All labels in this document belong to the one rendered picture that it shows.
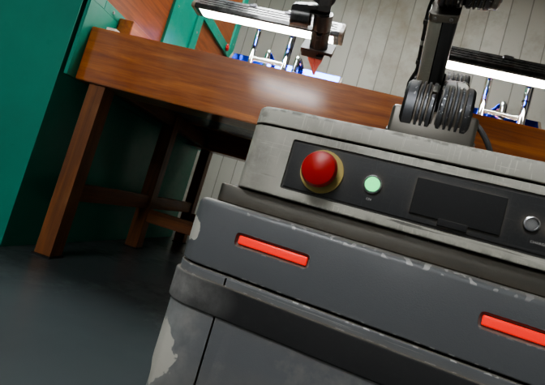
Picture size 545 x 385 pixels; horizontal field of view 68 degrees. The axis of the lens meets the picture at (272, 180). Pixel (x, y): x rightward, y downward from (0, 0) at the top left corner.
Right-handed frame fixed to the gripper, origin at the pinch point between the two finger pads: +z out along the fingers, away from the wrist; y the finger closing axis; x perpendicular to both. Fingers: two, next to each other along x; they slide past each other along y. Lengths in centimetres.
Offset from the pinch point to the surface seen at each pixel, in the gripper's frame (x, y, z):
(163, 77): 21.9, 43.8, 1.6
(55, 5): 14, 86, -10
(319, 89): 15.7, -4.9, -3.8
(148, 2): -23, 75, 0
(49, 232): 66, 65, 39
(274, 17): -28.6, 23.6, -2.1
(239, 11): -27.6, 37.7, -1.8
